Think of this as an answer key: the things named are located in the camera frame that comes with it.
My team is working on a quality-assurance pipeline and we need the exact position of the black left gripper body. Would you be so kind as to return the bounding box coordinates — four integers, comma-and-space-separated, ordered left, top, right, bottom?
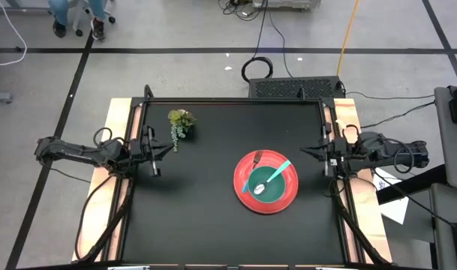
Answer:
129, 125, 161, 177

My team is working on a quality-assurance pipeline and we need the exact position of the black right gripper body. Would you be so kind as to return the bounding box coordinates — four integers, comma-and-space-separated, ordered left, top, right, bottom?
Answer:
321, 125, 359, 177

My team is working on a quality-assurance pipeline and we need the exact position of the spoon with teal handle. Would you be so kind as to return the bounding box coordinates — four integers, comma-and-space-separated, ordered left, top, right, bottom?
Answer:
252, 160, 292, 196

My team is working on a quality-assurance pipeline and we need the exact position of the teal ceramic bowl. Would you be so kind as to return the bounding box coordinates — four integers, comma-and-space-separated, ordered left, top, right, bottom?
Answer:
248, 165, 288, 204

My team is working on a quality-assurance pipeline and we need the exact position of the fork with blue handle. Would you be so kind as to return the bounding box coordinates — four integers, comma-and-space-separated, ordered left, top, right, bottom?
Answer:
242, 149, 265, 194

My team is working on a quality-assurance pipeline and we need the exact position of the artificial green potted plant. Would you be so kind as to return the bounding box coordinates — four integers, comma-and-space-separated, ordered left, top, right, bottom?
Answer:
167, 108, 197, 153

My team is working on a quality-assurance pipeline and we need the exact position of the wooden table board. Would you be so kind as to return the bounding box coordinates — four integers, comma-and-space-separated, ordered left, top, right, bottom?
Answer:
71, 97, 393, 263

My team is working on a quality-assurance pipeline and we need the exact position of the red round plate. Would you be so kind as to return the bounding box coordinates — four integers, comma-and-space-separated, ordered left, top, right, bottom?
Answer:
233, 148, 299, 215

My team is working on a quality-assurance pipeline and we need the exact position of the black perforated computer case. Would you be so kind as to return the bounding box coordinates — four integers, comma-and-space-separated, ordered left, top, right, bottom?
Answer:
248, 76, 345, 100

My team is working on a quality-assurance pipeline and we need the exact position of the white paper sheet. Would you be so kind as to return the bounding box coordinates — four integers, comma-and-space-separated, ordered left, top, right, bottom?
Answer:
372, 166, 410, 226

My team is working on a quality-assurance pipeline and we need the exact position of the grey desk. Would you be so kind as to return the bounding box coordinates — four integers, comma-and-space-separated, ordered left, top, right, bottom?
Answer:
434, 85, 457, 191
429, 182, 457, 270

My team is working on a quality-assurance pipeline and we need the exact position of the white box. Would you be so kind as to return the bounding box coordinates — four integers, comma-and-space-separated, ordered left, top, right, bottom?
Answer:
252, 0, 322, 11

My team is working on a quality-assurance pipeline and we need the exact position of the grey wheeled office chair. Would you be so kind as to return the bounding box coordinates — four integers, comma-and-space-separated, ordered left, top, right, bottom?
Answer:
72, 0, 116, 38

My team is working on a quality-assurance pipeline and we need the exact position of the person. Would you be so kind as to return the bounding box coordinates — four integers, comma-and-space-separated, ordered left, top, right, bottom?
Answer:
47, 0, 107, 42

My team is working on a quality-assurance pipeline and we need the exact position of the black arm loop cable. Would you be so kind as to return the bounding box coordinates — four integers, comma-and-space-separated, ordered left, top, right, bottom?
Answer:
92, 126, 115, 148

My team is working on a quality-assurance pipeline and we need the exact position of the black table frame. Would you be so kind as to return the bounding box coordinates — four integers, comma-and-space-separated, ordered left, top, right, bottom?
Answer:
70, 84, 394, 270

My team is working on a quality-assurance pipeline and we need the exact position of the thin black cable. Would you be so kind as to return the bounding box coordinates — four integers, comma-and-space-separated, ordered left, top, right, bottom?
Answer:
344, 91, 436, 101
360, 100, 437, 130

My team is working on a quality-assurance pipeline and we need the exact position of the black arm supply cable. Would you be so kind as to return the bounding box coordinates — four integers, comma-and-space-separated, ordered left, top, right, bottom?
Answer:
74, 174, 119, 263

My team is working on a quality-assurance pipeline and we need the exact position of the coiled black cable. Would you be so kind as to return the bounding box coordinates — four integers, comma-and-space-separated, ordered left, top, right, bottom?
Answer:
241, 55, 274, 83

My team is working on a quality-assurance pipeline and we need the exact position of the black floor cable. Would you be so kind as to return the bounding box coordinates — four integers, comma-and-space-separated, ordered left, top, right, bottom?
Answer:
252, 0, 270, 61
267, 10, 295, 79

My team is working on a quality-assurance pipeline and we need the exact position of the yellow cable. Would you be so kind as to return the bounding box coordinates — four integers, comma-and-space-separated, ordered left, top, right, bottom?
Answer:
335, 0, 361, 78

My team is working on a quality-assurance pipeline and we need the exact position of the black cable bundle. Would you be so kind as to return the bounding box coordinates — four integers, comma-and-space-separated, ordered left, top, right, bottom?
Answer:
220, 0, 256, 17

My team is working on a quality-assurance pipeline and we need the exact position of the white cable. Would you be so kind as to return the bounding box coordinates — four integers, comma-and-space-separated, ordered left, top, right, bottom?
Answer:
0, 0, 29, 68

